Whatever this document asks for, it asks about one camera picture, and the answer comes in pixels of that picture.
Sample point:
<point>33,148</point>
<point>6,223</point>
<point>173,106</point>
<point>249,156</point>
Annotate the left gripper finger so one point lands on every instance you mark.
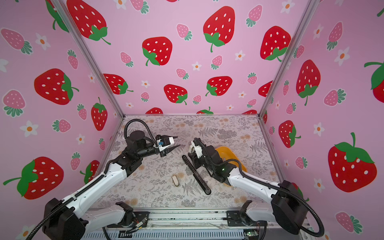
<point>168,150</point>
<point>169,139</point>

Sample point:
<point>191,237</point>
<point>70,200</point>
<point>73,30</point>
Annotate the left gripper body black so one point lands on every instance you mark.
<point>150,150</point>

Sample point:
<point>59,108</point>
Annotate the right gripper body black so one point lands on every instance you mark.
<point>209,169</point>

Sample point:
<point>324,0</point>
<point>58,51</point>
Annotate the black stapler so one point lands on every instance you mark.
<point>197,176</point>

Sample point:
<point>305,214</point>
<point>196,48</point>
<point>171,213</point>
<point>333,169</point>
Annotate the beige mini stapler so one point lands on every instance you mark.
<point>192,148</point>
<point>175,180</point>

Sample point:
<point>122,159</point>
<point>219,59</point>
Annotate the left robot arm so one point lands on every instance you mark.
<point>65,219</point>

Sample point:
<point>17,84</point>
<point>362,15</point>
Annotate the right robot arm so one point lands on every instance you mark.
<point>287,208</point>

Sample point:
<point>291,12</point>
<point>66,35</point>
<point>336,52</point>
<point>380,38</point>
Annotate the yellow plastic tray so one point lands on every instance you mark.
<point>226,154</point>

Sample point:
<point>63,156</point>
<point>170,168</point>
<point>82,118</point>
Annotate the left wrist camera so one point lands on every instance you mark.
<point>161,144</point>

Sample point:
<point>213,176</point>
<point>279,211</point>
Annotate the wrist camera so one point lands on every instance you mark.
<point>161,144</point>
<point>198,147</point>

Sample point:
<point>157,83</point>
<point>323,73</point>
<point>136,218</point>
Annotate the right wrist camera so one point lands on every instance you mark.
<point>198,147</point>

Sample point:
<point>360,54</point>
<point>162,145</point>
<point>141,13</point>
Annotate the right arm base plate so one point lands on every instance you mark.
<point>239,219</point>

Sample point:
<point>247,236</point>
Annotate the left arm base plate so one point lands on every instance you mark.
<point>132,220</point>

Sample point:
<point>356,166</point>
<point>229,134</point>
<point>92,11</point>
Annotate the aluminium frame rail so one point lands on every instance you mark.
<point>189,224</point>

